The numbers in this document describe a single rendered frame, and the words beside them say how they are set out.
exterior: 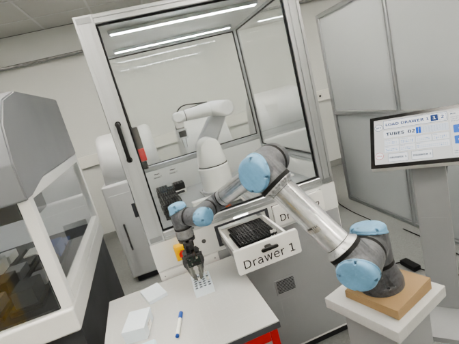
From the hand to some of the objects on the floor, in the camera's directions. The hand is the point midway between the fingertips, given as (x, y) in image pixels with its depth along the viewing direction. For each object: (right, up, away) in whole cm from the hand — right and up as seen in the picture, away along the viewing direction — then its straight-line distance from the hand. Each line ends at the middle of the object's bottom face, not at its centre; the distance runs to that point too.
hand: (198, 276), depth 151 cm
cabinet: (+34, -56, +90) cm, 111 cm away
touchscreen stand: (+141, -37, +50) cm, 154 cm away
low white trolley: (+13, -82, +5) cm, 83 cm away
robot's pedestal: (+86, -67, -15) cm, 110 cm away
